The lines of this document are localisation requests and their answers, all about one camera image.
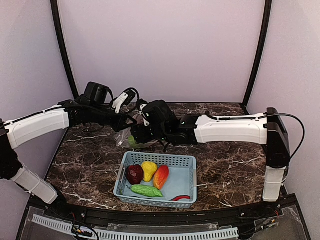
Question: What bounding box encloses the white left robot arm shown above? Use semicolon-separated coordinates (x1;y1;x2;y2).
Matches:
0;82;140;205

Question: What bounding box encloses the dark red toy pepper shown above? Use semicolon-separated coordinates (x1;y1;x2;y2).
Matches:
125;164;144;185

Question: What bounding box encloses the light blue plastic basket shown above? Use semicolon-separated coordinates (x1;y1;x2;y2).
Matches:
113;151;197;209

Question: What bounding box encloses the black front frame rail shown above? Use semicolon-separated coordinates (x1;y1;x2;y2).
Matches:
58;203;266;226

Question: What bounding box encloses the clear zip top bag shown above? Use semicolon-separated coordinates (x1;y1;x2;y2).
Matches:
114;128;157;149

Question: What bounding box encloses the green toy pepper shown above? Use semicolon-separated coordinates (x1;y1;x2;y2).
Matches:
127;135;145;149

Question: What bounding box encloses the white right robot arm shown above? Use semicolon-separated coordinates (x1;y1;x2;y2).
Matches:
130;100;298;203

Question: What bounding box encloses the black right frame post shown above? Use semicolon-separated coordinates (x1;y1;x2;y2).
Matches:
241;0;273;109

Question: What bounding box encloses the red toy chili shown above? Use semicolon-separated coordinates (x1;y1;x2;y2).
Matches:
171;195;191;202

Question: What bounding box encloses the white slotted cable duct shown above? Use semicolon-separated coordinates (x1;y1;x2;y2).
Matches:
32;214;239;240

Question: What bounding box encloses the orange red toy pepper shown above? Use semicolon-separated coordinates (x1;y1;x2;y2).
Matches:
153;165;170;190

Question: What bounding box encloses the yellow toy pepper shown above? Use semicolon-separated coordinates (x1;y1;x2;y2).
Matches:
141;161;158;182

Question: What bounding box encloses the black enclosure frame post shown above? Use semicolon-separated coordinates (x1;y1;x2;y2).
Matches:
50;0;79;99

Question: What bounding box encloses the green toy bitter gourd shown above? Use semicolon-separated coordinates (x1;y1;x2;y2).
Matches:
130;184;163;198

